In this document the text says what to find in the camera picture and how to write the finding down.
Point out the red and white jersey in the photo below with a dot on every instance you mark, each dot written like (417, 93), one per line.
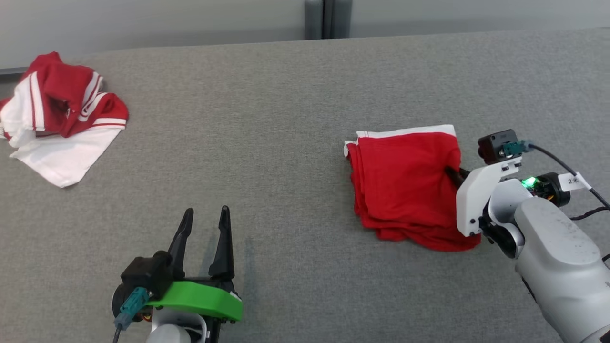
(62, 100)

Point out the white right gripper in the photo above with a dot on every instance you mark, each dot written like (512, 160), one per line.
(472, 200)

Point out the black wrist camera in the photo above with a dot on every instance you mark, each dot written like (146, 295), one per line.
(147, 271)
(493, 145)

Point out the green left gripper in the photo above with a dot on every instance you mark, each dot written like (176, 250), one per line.
(200, 297)

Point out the grey partition post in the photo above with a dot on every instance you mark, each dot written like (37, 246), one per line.
(314, 19)

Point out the red shorts with white stripe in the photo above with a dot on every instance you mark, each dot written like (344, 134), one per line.
(405, 186)

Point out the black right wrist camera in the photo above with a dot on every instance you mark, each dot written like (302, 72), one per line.
(493, 145)

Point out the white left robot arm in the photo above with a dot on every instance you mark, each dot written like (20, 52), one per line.
(171, 333)

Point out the white partition panel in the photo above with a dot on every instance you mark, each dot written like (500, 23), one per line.
(476, 14)
(143, 24)

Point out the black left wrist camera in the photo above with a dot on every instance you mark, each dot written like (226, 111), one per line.
(147, 271)

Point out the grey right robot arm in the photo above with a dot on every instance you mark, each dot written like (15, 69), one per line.
(557, 257)

